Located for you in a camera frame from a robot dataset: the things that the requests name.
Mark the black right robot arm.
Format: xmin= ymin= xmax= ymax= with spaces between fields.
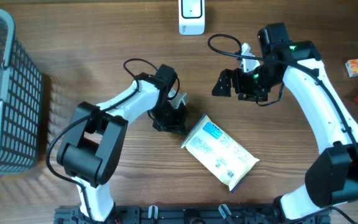
xmin=212 ymin=23 xmax=358 ymax=223

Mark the grey plastic shopping basket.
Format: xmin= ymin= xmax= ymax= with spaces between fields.
xmin=0 ymin=9 xmax=44 ymax=175

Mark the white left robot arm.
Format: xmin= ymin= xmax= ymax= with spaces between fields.
xmin=54 ymin=65 xmax=188 ymax=223

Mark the yellow snack bag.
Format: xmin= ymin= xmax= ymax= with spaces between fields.
xmin=181 ymin=114 xmax=259 ymax=193

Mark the black camera cable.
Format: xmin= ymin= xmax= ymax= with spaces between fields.
xmin=207 ymin=33 xmax=358 ymax=224

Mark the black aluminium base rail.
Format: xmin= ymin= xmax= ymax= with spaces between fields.
xmin=53 ymin=204 xmax=331 ymax=224

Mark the white barcode scanner box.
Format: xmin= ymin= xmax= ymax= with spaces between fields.
xmin=178 ymin=0 xmax=206 ymax=35

